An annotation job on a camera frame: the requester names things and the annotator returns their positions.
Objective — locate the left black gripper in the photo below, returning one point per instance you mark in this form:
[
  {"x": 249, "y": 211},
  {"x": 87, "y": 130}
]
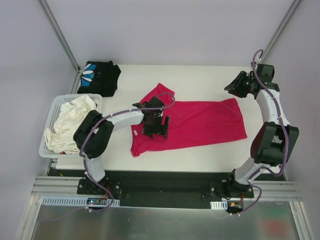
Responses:
[{"x": 155, "y": 128}]

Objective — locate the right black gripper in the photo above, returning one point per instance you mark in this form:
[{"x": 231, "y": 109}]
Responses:
[{"x": 238, "y": 85}]

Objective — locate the pink t shirt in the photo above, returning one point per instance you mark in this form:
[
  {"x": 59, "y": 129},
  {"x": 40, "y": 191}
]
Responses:
[{"x": 193, "y": 124}]

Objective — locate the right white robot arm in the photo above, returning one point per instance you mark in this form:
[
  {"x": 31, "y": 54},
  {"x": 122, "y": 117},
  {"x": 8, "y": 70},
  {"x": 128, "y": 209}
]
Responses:
[{"x": 274, "y": 142}]

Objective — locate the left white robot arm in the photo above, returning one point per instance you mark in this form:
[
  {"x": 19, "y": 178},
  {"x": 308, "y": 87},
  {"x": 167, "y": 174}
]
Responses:
[{"x": 94, "y": 133}]

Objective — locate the black folded t shirt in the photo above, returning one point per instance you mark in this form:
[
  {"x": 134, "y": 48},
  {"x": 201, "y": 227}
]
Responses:
[{"x": 99, "y": 78}]

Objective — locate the cream t shirt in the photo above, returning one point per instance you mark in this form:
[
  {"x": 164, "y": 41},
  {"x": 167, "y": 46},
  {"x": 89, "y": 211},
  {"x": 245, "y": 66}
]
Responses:
[{"x": 71, "y": 116}]

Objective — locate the white plastic laundry basket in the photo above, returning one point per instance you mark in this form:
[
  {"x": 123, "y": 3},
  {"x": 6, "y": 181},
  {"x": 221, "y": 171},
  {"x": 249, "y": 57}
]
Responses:
[{"x": 53, "y": 115}]

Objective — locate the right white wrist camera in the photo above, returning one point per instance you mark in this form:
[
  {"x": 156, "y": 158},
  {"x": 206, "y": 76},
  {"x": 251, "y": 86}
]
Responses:
[{"x": 258, "y": 59}]

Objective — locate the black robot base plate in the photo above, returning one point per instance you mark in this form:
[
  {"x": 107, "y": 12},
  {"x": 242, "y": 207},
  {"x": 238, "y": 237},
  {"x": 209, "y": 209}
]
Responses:
[{"x": 184, "y": 190}]

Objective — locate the right aluminium frame post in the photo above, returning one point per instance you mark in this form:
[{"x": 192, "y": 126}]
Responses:
[{"x": 264, "y": 53}]

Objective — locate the aluminium frame post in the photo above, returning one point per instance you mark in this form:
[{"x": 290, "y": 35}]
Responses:
[
  {"x": 264, "y": 53},
  {"x": 58, "y": 33}
]

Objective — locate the right white cable duct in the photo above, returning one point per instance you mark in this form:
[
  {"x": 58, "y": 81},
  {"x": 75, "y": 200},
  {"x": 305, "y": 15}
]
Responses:
[{"x": 219, "y": 205}]

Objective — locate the white cable duct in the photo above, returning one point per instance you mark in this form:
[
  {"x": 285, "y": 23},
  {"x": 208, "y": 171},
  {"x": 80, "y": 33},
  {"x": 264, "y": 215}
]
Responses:
[
  {"x": 219, "y": 205},
  {"x": 74, "y": 201}
]

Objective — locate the left white cable duct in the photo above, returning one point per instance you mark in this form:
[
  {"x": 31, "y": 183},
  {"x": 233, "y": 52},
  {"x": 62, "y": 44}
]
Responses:
[{"x": 74, "y": 201}]

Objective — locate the left aluminium frame post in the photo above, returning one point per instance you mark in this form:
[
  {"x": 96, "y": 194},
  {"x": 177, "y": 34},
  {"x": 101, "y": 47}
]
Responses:
[{"x": 58, "y": 33}]

